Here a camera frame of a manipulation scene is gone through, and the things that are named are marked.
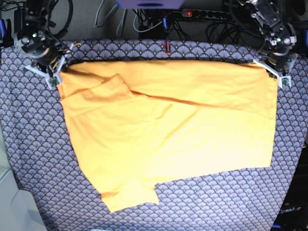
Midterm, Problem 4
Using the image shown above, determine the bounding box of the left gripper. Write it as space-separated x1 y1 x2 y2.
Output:
254 53 298 89

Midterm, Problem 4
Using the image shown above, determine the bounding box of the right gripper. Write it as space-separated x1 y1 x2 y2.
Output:
13 30 74 90

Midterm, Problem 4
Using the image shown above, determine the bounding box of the yellow T-shirt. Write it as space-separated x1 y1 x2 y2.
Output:
57 60 278 212

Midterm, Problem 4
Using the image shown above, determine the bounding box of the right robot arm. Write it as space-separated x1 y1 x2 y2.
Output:
13 0 74 90

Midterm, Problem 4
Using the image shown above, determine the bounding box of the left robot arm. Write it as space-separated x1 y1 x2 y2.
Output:
236 0 298 88

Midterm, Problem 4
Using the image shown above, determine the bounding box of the black power strip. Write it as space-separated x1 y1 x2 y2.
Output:
178 9 232 21

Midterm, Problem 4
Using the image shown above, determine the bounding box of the blue fan-patterned table cloth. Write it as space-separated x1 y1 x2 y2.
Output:
0 48 308 231

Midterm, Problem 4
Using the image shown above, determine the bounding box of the blue box overhead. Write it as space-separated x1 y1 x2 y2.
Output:
116 0 184 10

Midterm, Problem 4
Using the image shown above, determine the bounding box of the red and black clamp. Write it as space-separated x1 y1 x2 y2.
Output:
164 40 171 54

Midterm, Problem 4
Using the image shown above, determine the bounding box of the black OpenArm box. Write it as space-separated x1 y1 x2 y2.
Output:
271 147 308 231

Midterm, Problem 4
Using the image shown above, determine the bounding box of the white bin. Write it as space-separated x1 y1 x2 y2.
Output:
0 135 46 231

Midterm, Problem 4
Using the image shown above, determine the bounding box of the blue handled clamp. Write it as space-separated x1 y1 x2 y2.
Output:
162 17 168 40

